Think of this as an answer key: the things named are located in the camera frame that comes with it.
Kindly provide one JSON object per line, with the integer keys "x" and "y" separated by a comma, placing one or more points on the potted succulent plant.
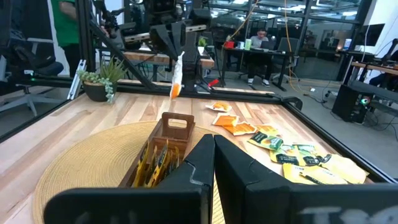
{"x": 96, "y": 91}

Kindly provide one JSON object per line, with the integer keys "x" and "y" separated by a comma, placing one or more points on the black desk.
{"x": 258, "y": 52}

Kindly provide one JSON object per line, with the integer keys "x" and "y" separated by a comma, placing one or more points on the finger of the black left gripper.
{"x": 181, "y": 37}
{"x": 163, "y": 39}

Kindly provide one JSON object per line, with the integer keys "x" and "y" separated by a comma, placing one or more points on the black monitor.
{"x": 370, "y": 35}

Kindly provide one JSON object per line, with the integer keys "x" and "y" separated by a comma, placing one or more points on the black aluminium table frame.
{"x": 84, "y": 31}

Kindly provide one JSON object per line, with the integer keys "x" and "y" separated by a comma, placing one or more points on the red box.
{"x": 229, "y": 44}

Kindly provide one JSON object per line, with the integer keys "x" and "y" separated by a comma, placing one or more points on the wooden tea box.
{"x": 174, "y": 137}

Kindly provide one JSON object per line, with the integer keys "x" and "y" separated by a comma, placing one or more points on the silver aluminium bar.
{"x": 76, "y": 82}

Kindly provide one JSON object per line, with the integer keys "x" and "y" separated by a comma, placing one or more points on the round woven placemat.
{"x": 93, "y": 161}

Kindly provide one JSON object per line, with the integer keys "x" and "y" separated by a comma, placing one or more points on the small red tab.
{"x": 213, "y": 82}

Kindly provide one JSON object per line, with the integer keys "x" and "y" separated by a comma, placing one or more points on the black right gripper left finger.
{"x": 124, "y": 205}

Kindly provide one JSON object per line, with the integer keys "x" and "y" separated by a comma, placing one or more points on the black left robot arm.
{"x": 191, "y": 68}

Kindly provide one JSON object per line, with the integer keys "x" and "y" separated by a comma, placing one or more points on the office chair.
{"x": 43, "y": 67}

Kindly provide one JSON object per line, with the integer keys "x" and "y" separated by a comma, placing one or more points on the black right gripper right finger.
{"x": 264, "y": 202}

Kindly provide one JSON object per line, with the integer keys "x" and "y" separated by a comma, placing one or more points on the green cup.
{"x": 247, "y": 44}

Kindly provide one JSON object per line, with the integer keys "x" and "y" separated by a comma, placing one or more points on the wooden station table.
{"x": 373, "y": 66}

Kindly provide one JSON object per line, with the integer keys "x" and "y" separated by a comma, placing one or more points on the black computer tower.
{"x": 345, "y": 102}

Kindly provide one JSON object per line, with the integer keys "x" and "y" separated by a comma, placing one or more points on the wooden workbench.
{"x": 140, "y": 59}

